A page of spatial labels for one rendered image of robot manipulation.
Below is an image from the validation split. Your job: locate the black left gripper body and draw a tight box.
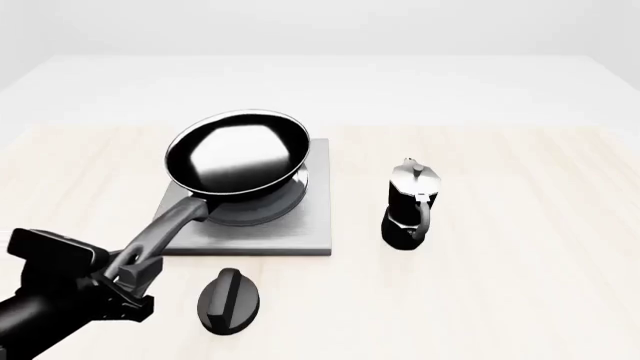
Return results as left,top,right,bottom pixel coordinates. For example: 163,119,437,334
89,276,156,324

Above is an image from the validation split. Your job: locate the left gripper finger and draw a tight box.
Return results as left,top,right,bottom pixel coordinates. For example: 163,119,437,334
117,255,165,298

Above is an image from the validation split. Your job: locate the black frying pan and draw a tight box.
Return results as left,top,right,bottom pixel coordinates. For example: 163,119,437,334
102,108,313,282

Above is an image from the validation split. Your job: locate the round black stove knob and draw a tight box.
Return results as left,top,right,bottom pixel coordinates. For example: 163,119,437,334
196,266,263,336

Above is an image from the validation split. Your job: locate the flat grey stove plate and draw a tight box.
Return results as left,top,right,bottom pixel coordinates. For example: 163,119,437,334
157,137,333,258

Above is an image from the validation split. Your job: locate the black and silver moka pot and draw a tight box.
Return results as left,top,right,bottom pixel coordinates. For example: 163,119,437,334
380,156,445,252

